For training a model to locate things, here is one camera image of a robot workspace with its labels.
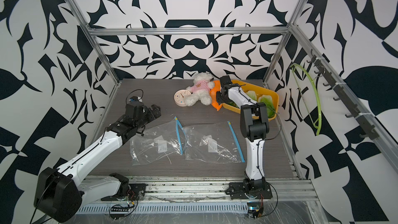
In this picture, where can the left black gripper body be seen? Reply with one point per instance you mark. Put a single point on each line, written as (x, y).
(152, 112)

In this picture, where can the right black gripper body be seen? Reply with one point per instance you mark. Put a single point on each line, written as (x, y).
(222, 94)

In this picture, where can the clear zipper bag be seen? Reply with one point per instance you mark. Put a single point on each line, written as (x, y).
(158, 142)
(212, 143)

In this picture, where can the yellow plastic tray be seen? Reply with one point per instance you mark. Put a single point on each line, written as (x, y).
(271, 96)

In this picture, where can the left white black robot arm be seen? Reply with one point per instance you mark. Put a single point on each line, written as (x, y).
(59, 192)

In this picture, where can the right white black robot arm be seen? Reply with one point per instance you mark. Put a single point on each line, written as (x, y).
(254, 127)

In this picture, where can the middle chinese cabbage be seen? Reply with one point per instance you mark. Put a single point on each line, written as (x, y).
(252, 95)

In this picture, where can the chinese cabbage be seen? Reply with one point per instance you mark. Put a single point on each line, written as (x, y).
(252, 95)
(270, 104)

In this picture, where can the right chinese cabbage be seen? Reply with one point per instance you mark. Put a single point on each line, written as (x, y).
(270, 104)

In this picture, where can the orange plush toy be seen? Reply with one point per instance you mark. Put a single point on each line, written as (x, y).
(213, 94)

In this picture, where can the white teddy bear pink shirt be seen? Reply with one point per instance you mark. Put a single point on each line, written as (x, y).
(200, 91)

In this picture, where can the small pink round clock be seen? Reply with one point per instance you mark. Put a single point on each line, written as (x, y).
(180, 96)

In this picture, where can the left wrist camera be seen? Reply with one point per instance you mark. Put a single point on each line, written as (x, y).
(135, 99)

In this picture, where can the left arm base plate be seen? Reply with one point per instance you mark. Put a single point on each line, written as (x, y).
(128, 192)

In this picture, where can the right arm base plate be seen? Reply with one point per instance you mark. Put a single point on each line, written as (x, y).
(250, 189)

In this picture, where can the black wall hook rack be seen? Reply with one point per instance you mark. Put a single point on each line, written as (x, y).
(364, 118)

